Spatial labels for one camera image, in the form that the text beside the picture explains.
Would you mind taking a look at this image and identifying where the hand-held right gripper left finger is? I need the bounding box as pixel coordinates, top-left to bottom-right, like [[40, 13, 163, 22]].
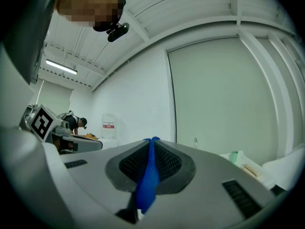
[[61, 139, 150, 224]]

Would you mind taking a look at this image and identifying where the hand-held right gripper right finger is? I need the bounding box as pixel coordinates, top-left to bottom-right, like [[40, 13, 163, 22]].
[[142, 139, 277, 229]]

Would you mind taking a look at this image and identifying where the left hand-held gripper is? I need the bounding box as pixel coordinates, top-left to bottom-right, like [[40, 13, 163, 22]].
[[20, 104, 103, 152]]

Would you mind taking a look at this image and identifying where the blue cloth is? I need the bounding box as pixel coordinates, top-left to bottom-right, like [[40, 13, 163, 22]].
[[135, 136, 161, 216]]

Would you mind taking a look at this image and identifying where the white sink cabinet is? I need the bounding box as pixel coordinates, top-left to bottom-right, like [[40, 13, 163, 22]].
[[218, 149, 300, 192]]

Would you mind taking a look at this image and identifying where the pale green cup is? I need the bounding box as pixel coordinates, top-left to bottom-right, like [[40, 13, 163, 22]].
[[229, 150, 239, 170]]

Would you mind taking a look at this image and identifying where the white ceiling light bar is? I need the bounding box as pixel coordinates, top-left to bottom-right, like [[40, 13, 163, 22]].
[[45, 58, 79, 75]]

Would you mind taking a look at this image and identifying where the person's black shirt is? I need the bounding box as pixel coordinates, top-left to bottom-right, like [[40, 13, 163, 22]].
[[4, 0, 61, 85]]

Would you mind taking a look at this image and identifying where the person's head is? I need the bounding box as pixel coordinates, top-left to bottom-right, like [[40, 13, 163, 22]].
[[55, 0, 126, 32]]

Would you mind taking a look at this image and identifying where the black head camera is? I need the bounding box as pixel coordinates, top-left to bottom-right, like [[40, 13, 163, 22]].
[[106, 22, 131, 42]]

